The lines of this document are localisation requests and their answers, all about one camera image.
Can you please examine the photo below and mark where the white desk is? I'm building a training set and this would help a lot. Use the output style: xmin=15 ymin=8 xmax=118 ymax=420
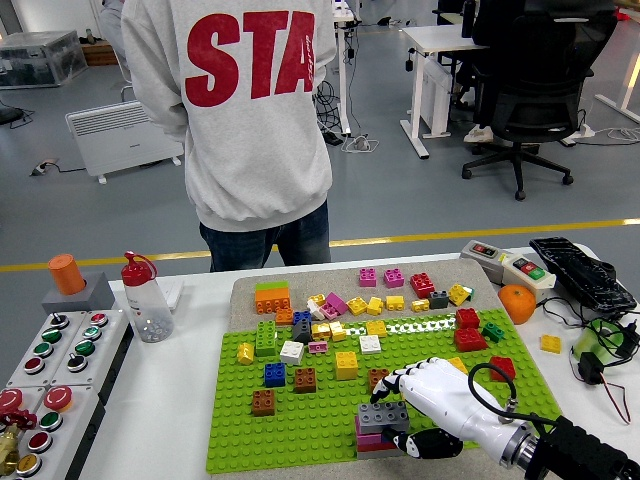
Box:
xmin=594 ymin=7 xmax=640 ymax=126
xmin=332 ymin=0 xmax=361 ymax=136
xmin=399 ymin=24 xmax=489 ymax=160

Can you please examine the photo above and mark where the white chair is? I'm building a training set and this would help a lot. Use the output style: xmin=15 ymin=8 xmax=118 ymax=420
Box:
xmin=119 ymin=49 xmax=137 ymax=104

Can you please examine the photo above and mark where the wooden box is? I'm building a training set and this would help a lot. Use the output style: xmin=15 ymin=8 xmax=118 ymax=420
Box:
xmin=79 ymin=42 xmax=121 ymax=67

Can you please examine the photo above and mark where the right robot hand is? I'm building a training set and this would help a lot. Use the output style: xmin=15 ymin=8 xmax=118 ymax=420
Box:
xmin=369 ymin=357 xmax=524 ymax=464

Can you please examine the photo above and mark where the orange 2x4 toy brick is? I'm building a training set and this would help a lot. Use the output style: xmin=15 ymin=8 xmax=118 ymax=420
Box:
xmin=254 ymin=289 xmax=292 ymax=315

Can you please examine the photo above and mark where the grey block holder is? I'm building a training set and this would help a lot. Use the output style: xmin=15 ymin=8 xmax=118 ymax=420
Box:
xmin=41 ymin=271 xmax=117 ymax=316

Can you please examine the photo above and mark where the orange cylinder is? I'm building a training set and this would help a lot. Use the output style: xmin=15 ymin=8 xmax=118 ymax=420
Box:
xmin=47 ymin=253 xmax=87 ymax=296

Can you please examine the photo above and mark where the yellow tall 2x2 brick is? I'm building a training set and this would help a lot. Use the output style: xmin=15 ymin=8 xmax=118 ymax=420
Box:
xmin=334 ymin=350 xmax=360 ymax=381

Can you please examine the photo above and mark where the lime green tall brick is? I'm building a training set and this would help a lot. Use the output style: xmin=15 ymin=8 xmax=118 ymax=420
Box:
xmin=255 ymin=319 xmax=278 ymax=357

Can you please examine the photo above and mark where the green studded baseplate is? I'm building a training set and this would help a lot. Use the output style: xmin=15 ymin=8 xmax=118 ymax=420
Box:
xmin=206 ymin=308 xmax=574 ymax=475

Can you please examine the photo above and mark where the white panel heater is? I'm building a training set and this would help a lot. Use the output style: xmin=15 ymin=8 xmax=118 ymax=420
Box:
xmin=65 ymin=99 xmax=185 ymax=186

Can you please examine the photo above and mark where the grey push-button control box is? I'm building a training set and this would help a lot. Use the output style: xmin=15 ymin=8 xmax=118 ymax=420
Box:
xmin=4 ymin=310 xmax=90 ymax=389
xmin=48 ymin=309 xmax=135 ymax=407

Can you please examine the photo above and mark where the red large toy brick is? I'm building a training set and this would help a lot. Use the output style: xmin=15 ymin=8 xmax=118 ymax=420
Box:
xmin=453 ymin=327 xmax=489 ymax=353

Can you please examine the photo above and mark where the brass valve red handle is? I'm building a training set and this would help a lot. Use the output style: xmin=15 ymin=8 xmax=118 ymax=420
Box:
xmin=0 ymin=407 xmax=39 ymax=476

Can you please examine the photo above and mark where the orange fruit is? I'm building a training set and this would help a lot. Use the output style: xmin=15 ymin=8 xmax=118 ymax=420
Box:
xmin=497 ymin=283 xmax=537 ymax=325

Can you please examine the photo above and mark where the black bottle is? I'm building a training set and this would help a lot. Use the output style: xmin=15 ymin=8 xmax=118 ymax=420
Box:
xmin=460 ymin=0 xmax=476 ymax=40

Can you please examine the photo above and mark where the black cord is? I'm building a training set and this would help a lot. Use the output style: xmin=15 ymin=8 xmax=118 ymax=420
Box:
xmin=540 ymin=297 xmax=640 ymax=351

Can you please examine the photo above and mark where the black plastic tray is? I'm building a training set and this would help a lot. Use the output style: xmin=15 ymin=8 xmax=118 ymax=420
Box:
xmin=528 ymin=236 xmax=639 ymax=314

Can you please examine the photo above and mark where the black office chair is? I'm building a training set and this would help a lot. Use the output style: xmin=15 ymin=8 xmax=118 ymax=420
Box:
xmin=460 ymin=9 xmax=596 ymax=202

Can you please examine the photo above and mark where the white computer tower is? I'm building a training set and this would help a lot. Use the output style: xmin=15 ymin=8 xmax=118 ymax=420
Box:
xmin=419 ymin=55 xmax=454 ymax=137

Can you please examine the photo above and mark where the pink sloped toy brick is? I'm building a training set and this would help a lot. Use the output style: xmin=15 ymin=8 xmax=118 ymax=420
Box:
xmin=324 ymin=291 xmax=349 ymax=316

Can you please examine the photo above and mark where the clear storage crate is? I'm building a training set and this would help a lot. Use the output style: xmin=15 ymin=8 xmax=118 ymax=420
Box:
xmin=0 ymin=29 xmax=89 ymax=91

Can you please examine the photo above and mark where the white flat wall switch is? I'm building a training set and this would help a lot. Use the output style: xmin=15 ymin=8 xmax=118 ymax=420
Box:
xmin=154 ymin=278 xmax=185 ymax=314

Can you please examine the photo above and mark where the black plug adapter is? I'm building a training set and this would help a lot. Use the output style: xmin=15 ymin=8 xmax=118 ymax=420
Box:
xmin=613 ymin=319 xmax=640 ymax=359

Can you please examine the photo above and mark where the grey emergency-stop button box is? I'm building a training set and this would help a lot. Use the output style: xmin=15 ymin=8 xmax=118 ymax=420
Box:
xmin=0 ymin=384 xmax=49 ymax=480
xmin=12 ymin=383 xmax=107 ymax=480

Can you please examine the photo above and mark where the grey two-button switch box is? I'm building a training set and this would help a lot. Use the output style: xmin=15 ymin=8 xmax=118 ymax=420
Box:
xmin=460 ymin=239 xmax=516 ymax=285

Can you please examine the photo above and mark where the white red-green switch box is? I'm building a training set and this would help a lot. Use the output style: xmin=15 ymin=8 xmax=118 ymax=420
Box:
xmin=501 ymin=252 xmax=558 ymax=301

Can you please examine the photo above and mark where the black cable tangle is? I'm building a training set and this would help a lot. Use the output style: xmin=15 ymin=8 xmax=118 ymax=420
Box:
xmin=313 ymin=79 xmax=361 ymax=139

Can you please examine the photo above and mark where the clear bottle red cap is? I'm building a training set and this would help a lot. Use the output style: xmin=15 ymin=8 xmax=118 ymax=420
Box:
xmin=121 ymin=251 xmax=175 ymax=344

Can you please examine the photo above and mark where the blue 2x2 toy brick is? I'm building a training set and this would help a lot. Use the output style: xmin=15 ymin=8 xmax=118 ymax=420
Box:
xmin=263 ymin=361 xmax=287 ymax=389

